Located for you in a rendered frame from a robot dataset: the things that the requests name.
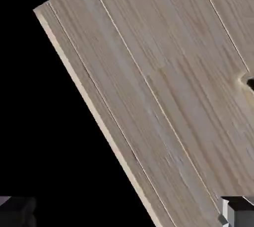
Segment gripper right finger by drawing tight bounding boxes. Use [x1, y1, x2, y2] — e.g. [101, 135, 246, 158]
[217, 195, 254, 227]

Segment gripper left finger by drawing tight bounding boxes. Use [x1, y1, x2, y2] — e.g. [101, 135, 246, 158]
[0, 196, 38, 227]

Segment wide light wood drawer front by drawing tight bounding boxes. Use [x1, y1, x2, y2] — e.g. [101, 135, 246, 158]
[87, 0, 254, 211]

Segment narrow light wood drawer front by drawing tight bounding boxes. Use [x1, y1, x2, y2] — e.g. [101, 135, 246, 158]
[48, 0, 221, 227]

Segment light wood cabinet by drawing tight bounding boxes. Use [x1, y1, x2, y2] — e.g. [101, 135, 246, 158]
[32, 0, 254, 227]

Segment dark drawer handle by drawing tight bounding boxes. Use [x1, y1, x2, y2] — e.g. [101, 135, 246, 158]
[237, 71, 254, 95]

